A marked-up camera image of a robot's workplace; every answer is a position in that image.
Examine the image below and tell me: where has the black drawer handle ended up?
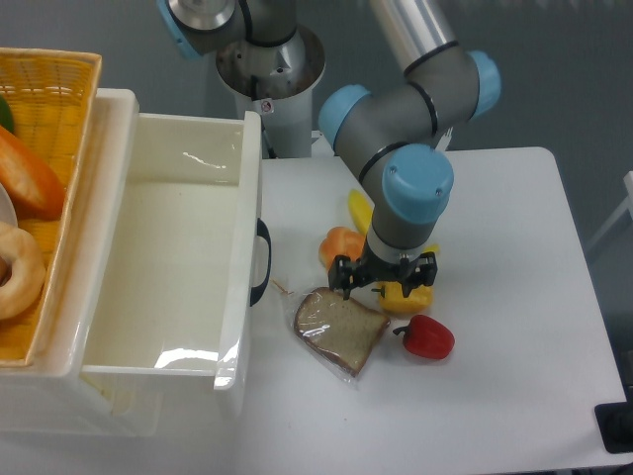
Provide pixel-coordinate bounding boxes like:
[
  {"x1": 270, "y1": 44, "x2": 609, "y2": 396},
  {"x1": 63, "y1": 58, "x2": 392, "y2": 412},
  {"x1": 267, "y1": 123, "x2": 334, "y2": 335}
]
[{"x1": 249, "y1": 218, "x2": 272, "y2": 307}]

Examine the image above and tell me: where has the red toy bell pepper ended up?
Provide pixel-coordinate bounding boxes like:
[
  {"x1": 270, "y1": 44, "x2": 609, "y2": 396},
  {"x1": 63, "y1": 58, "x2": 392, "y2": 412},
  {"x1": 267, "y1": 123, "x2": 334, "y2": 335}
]
[{"x1": 392, "y1": 315, "x2": 455, "y2": 360}]

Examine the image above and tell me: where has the beige toy bagel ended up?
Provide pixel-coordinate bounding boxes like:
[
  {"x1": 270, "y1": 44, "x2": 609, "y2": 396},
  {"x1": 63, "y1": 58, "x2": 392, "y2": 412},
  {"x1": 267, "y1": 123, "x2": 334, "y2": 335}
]
[{"x1": 1, "y1": 222, "x2": 46, "y2": 320}]

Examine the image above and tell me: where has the yellow woven basket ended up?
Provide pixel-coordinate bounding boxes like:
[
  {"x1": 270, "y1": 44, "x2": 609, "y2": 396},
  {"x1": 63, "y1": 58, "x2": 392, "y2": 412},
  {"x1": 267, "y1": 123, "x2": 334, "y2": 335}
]
[{"x1": 1, "y1": 47, "x2": 102, "y2": 368}]

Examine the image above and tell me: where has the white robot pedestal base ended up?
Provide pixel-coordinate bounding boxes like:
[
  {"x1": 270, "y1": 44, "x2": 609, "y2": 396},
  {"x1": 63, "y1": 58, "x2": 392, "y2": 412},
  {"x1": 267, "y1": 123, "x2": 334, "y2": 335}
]
[{"x1": 216, "y1": 25, "x2": 325, "y2": 158}]

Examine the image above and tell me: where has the orange knotted bread roll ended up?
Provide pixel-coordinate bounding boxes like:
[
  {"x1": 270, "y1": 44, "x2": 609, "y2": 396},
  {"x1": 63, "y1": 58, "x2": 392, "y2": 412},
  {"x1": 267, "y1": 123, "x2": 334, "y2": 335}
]
[{"x1": 318, "y1": 227, "x2": 365, "y2": 270}]

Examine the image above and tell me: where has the green toy vegetable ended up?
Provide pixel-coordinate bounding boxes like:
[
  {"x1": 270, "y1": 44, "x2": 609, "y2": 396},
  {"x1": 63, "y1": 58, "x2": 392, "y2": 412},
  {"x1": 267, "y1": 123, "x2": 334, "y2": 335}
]
[{"x1": 0, "y1": 96, "x2": 15, "y2": 134}]

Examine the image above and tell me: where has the white plate edge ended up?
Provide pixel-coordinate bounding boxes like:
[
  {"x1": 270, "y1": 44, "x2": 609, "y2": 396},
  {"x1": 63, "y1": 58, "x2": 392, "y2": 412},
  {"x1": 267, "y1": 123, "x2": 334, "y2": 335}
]
[{"x1": 0, "y1": 185, "x2": 18, "y2": 227}]

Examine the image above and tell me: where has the white drawer cabinet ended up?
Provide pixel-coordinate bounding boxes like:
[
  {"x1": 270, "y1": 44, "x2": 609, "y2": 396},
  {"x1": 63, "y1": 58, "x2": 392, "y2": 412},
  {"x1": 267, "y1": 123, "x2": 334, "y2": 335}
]
[{"x1": 1, "y1": 88, "x2": 162, "y2": 436}]

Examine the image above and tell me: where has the white open drawer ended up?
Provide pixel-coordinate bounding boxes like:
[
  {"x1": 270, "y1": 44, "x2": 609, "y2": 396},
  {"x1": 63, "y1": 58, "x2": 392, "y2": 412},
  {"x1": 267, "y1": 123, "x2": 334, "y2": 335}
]
[{"x1": 82, "y1": 112, "x2": 262, "y2": 418}]

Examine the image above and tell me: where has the white metal mounting bracket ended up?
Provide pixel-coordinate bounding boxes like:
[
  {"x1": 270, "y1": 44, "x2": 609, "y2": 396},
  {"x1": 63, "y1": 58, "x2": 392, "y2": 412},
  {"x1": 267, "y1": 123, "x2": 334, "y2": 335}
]
[{"x1": 311, "y1": 131, "x2": 333, "y2": 157}]

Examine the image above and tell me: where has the yellow toy bell pepper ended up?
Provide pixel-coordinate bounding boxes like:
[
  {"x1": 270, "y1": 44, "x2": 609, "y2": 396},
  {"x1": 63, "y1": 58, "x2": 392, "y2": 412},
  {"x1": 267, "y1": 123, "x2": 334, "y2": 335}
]
[{"x1": 373, "y1": 282, "x2": 434, "y2": 315}]

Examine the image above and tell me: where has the yellow toy banana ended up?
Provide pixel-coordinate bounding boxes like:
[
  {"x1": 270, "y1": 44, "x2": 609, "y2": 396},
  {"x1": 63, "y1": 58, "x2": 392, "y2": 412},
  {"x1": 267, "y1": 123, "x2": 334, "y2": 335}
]
[{"x1": 346, "y1": 188, "x2": 440, "y2": 255}]

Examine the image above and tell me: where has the orange toy baguette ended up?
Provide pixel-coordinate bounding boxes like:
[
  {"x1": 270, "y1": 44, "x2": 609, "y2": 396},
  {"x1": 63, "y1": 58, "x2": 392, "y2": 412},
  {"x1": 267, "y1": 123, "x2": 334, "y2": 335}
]
[{"x1": 1, "y1": 128, "x2": 65, "y2": 221}]

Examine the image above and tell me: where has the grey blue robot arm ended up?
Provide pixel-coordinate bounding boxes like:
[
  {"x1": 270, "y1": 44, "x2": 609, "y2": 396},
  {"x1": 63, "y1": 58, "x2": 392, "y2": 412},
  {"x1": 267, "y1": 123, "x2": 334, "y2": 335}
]
[{"x1": 157, "y1": 1, "x2": 501, "y2": 295}]

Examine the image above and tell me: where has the toast slice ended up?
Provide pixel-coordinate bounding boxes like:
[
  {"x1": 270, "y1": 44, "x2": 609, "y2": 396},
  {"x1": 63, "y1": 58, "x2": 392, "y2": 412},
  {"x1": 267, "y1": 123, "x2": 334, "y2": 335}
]
[{"x1": 271, "y1": 280, "x2": 391, "y2": 388}]

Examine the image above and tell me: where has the white furniture frame at right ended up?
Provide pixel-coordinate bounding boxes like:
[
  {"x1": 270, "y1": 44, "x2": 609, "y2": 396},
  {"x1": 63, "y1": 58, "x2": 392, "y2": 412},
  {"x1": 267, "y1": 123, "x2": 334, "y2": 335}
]
[{"x1": 586, "y1": 171, "x2": 632, "y2": 260}]

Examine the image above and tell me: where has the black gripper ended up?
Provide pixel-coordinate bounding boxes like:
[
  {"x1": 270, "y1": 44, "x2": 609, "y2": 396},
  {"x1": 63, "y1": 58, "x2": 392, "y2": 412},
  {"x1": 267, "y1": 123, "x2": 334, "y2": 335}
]
[{"x1": 327, "y1": 248, "x2": 438, "y2": 300}]

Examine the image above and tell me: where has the black device at edge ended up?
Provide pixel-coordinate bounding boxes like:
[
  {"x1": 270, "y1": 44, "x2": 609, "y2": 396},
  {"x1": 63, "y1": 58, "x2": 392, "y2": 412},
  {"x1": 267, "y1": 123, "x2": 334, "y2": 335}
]
[{"x1": 594, "y1": 402, "x2": 632, "y2": 454}]

